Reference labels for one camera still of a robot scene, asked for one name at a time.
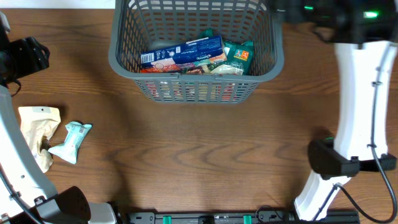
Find light teal wrapper packet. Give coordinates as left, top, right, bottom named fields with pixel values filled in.
left=49, top=121, right=92, bottom=164

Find blue toothpaste box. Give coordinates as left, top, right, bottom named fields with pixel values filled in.
left=140, top=36, right=224, bottom=69

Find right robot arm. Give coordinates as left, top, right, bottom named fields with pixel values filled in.
left=269, top=0, right=397, bottom=223

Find white paper pouch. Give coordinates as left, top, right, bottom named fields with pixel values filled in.
left=18, top=106, right=61, bottom=173

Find black aluminium rail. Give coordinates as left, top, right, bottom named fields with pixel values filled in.
left=124, top=205, right=361, bottom=224

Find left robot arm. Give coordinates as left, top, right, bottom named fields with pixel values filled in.
left=1, top=14, right=120, bottom=223

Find grey plastic basket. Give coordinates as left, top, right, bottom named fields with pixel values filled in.
left=108, top=0, right=284, bottom=104

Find spaghetti pasta packet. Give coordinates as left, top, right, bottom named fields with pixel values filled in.
left=141, top=58, right=215, bottom=75

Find green snack bag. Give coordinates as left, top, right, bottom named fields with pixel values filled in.
left=181, top=40, right=254, bottom=75

